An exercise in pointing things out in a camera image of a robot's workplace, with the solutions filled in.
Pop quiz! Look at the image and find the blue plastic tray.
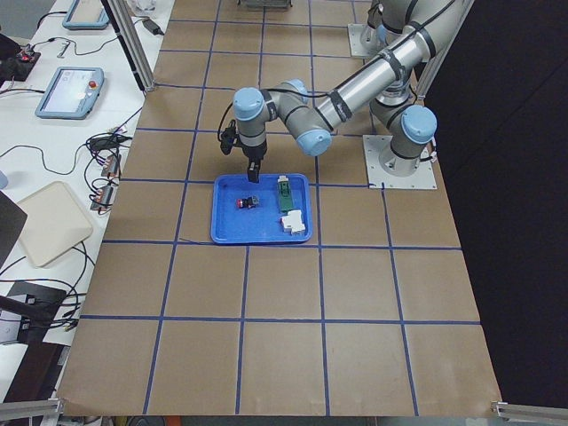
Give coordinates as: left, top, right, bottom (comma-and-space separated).
210, 173, 313, 245

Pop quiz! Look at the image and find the near blue teach pendant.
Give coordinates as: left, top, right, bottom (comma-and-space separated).
35, 67, 105, 120

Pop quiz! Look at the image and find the small circuit board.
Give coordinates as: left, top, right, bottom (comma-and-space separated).
91, 185, 114, 213
101, 154, 121, 178

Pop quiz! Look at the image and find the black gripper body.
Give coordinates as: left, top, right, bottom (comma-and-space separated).
241, 141, 267, 170

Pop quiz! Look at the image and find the black box with cables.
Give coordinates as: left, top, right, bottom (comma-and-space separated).
1, 280, 67, 344

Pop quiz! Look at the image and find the black power adapter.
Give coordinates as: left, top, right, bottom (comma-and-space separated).
142, 18, 164, 36

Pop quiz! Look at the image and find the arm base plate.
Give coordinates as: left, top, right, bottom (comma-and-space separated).
363, 135, 438, 190
347, 23, 386, 59

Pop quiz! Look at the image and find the rear aluminium frame post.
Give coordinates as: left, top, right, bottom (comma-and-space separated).
415, 0, 476, 98

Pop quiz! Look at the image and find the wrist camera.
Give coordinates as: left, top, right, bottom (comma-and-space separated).
219, 120, 238, 155

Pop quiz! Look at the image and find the blue teach pendant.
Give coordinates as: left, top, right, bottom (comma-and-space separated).
62, 0, 109, 30
35, 67, 105, 120

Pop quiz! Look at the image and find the aluminium frame post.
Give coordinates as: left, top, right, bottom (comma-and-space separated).
415, 0, 476, 98
101, 0, 155, 93

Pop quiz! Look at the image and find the red emergency stop button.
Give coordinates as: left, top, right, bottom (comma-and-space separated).
236, 195, 260, 209

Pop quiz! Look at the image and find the white circuit breaker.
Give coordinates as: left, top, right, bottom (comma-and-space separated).
280, 209, 306, 235

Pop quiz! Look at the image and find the black laptop corner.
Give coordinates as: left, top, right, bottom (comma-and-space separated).
0, 192, 28, 265

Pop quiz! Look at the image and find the far blue teach pendant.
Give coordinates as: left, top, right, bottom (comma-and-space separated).
62, 0, 109, 30

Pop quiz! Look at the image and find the green terminal block module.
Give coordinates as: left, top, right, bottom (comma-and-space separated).
277, 175, 294, 213

